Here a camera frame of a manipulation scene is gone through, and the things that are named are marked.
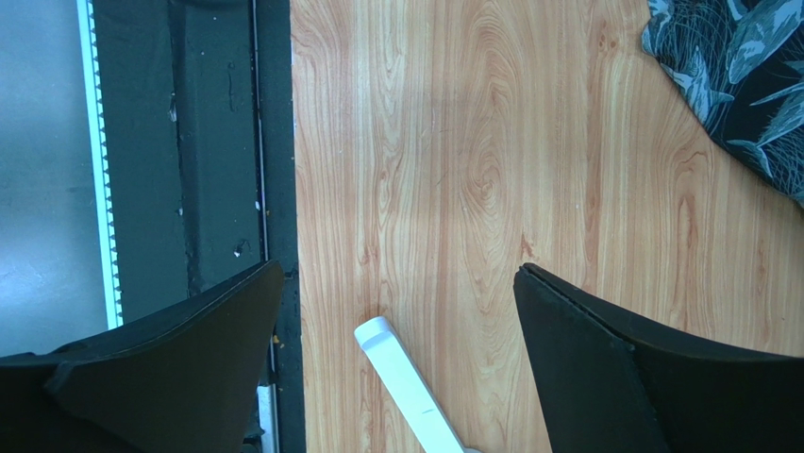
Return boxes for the dark shark print shorts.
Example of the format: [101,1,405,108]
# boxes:
[641,0,803,204]

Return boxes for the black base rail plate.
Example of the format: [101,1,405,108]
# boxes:
[92,1,307,452]

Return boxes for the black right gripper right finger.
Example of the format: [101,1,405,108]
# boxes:
[513,263,803,452]

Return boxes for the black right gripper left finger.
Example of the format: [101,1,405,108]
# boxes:
[1,261,284,452]

